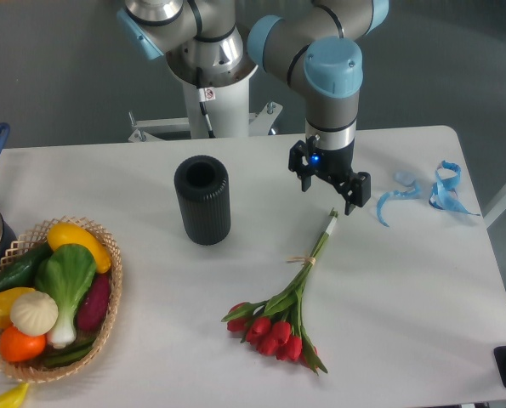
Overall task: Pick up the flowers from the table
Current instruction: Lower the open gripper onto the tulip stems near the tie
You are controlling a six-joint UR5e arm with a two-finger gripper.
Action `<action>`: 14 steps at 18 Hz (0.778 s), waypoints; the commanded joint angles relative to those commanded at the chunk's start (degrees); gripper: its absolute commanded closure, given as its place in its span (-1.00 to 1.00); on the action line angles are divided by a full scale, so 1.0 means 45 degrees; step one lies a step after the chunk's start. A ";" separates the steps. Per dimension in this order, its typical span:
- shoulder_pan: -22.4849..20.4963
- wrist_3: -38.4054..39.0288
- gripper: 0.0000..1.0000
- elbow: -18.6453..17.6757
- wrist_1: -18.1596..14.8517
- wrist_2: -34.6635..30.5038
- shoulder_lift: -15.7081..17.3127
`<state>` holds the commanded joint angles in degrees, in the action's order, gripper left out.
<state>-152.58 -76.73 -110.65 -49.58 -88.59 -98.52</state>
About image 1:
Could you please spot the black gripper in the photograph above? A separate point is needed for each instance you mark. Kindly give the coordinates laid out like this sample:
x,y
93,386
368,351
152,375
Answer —
x,y
307,159

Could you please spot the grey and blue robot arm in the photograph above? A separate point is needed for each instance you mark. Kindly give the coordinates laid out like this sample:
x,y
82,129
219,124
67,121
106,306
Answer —
x,y
316,56

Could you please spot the blue ribbon strip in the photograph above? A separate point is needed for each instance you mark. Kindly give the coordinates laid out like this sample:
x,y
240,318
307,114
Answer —
x,y
412,190

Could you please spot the blue ribbon loop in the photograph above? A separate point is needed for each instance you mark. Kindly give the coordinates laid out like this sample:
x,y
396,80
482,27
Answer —
x,y
443,194

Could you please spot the black ribbed vase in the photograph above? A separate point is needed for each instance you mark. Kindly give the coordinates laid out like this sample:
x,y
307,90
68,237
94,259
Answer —
x,y
203,192

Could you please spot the red tulip bouquet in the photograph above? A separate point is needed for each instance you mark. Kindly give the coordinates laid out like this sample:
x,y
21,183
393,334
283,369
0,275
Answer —
x,y
275,327

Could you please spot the purple sweet potato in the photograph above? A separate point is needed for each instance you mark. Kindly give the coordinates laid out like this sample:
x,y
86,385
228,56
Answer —
x,y
93,309

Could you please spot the green bok choy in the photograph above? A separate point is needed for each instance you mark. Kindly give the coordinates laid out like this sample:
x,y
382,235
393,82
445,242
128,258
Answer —
x,y
66,277

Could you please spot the woven bamboo basket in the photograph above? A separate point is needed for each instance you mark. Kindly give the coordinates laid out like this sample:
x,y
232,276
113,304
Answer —
x,y
100,242

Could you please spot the green cucumber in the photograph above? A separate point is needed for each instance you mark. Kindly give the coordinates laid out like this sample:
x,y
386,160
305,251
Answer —
x,y
22,271

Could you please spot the white steamed bun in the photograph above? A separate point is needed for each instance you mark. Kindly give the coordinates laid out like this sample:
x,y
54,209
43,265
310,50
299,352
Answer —
x,y
34,313

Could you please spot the green bean pods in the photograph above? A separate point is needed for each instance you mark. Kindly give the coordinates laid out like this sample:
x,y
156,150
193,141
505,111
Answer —
x,y
68,355

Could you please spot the orange fruit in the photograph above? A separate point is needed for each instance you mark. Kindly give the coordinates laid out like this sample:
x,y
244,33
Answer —
x,y
16,346

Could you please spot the yellow bell pepper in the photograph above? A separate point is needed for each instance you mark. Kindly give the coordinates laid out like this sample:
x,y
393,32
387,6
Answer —
x,y
7,299

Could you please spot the yellow banana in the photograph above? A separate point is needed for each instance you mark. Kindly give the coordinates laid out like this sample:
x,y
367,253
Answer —
x,y
14,397

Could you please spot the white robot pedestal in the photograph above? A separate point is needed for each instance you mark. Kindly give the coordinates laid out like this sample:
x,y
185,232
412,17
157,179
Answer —
x,y
222,112

